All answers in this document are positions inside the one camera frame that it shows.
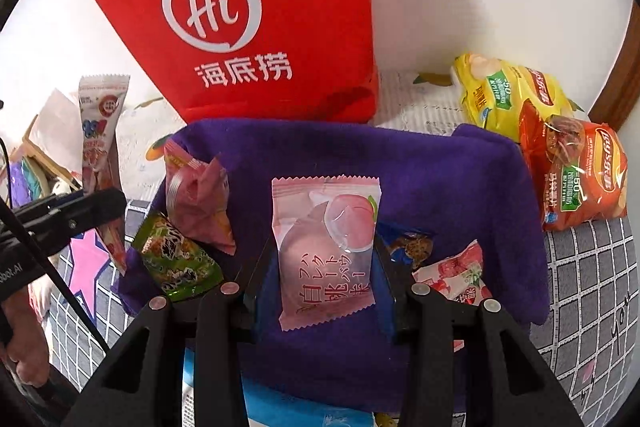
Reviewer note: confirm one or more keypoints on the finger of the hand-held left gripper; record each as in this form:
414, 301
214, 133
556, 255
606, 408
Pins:
95, 209
45, 205

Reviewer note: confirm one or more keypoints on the dark blue cookie packet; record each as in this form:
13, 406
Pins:
407, 247

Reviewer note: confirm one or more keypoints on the purple cloth basket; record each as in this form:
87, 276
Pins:
440, 187

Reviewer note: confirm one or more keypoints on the red paper bag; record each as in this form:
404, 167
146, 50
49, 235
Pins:
260, 7

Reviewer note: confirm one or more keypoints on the wooden box with items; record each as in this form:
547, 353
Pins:
30, 157

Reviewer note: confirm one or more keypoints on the long white pink stick packet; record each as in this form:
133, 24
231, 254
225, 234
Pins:
100, 127

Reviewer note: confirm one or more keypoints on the yellow chips bag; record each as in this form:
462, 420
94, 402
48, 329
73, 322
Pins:
500, 97

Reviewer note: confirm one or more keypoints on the white plastic bag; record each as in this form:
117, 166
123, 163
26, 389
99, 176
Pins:
55, 122

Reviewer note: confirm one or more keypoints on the person's left hand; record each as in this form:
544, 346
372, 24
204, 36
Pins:
27, 347

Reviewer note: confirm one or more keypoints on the brown wooden door frame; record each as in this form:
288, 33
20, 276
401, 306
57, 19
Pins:
620, 77

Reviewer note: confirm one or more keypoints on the blue cardboard box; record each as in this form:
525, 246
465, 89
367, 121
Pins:
280, 407

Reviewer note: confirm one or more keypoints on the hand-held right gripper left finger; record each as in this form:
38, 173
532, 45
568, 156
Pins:
250, 282

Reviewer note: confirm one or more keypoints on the grey checked tablecloth with stars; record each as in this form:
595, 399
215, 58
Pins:
590, 297

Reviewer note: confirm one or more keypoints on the pink strawberry snack packet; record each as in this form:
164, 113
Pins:
457, 279

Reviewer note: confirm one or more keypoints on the pink peach snack packet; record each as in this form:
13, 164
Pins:
325, 247

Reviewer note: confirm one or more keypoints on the orange chips bag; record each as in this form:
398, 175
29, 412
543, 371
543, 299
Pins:
575, 177

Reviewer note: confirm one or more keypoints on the green snack packet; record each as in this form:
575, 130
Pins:
175, 264

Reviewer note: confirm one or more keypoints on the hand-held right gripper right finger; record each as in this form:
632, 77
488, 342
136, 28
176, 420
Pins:
386, 279

